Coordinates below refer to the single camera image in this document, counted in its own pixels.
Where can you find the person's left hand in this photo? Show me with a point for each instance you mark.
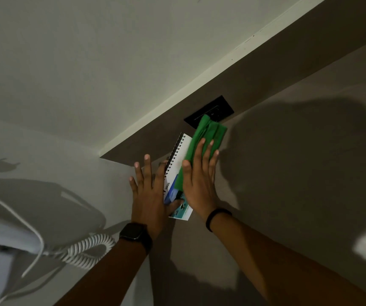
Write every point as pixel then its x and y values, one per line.
pixel 148 203

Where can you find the person's right hand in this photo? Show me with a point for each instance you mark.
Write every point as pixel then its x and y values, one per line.
pixel 200 191

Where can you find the person's right thumb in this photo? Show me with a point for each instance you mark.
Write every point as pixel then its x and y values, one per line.
pixel 186 173

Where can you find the person's left little finger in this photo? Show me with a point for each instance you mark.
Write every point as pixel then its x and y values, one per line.
pixel 133 185

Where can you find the person's right middle finger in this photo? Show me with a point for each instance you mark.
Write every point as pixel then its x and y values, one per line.
pixel 208 155

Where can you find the person's left thumb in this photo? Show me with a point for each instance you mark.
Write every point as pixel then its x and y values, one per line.
pixel 174 207

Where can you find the person's left middle finger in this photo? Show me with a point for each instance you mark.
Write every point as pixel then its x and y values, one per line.
pixel 148 171

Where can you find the white spiral desk calendar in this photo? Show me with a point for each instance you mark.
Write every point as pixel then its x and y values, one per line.
pixel 178 157

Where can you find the green cleaning cloth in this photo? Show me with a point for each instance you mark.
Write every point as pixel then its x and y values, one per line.
pixel 207 132

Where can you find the person's left forearm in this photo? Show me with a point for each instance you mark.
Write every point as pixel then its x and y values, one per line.
pixel 109 274

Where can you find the person's right forearm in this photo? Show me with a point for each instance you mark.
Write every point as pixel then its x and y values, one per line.
pixel 266 261

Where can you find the black wristband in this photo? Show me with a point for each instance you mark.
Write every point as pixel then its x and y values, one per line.
pixel 216 213

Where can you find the black smartwatch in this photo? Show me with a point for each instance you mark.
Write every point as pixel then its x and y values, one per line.
pixel 135 234

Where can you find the black wall socket plate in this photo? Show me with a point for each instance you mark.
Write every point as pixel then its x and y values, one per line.
pixel 216 108

